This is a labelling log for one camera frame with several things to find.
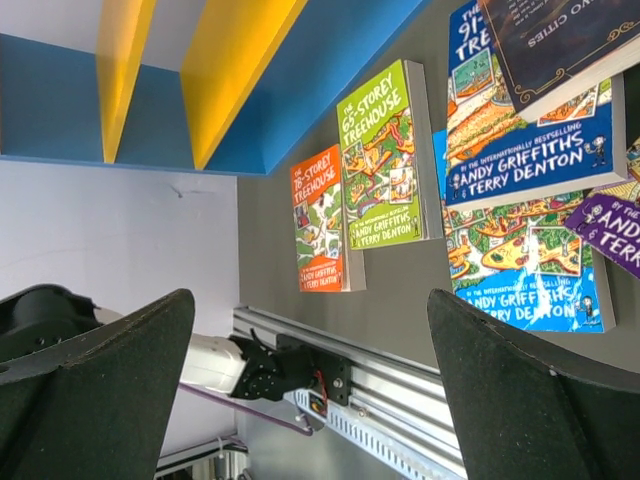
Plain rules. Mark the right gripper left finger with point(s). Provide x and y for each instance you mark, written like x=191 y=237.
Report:
x=85 y=398

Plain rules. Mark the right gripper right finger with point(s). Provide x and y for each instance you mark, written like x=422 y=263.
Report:
x=525 y=408

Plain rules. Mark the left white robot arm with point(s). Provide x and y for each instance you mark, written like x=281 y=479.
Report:
x=239 y=367

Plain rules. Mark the light blue 26-storey book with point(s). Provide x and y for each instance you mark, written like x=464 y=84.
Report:
x=513 y=257

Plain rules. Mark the purple 52-storey treehouse book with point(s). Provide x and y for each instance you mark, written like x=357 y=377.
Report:
x=608 y=218

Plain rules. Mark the orange 78-storey treehouse book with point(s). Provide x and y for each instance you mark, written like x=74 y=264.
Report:
x=325 y=262

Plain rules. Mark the dark blue 91-storey book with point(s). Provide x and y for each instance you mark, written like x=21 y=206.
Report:
x=494 y=157

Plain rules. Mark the lime 65-storey treehouse book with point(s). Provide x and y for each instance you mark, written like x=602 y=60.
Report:
x=390 y=185

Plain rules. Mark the colourful wooden bookshelf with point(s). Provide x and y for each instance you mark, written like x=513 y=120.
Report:
x=216 y=87

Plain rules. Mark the dark two cities book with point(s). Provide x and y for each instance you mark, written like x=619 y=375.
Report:
x=551 y=51

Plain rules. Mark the aluminium mounting rail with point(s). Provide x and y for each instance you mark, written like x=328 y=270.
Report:
x=403 y=396

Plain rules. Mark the perforated cable tray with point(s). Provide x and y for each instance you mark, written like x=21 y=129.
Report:
x=409 y=461

